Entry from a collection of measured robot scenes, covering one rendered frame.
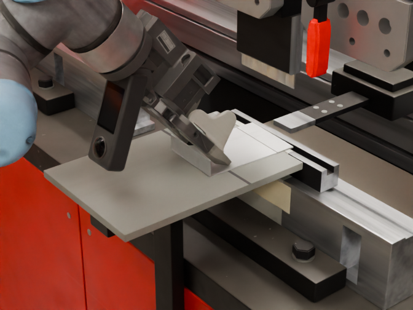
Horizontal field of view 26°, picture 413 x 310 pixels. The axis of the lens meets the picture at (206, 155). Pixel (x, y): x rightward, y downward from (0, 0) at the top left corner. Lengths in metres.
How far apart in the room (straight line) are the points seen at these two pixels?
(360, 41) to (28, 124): 0.36
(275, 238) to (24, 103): 0.46
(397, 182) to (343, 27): 2.17
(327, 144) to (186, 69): 2.34
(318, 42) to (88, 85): 0.63
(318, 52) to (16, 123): 0.33
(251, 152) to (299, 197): 0.08
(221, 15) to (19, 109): 0.90
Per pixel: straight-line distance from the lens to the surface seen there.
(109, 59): 0.95
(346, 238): 1.09
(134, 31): 0.95
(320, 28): 0.94
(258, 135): 1.16
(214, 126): 1.05
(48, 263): 1.55
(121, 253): 1.30
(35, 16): 0.90
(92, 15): 0.91
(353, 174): 3.13
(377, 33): 0.93
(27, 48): 0.91
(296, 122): 1.20
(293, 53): 1.09
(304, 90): 1.45
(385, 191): 3.05
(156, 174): 1.08
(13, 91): 0.79
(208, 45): 1.62
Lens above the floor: 1.54
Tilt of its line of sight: 29 degrees down
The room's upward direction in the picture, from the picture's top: straight up
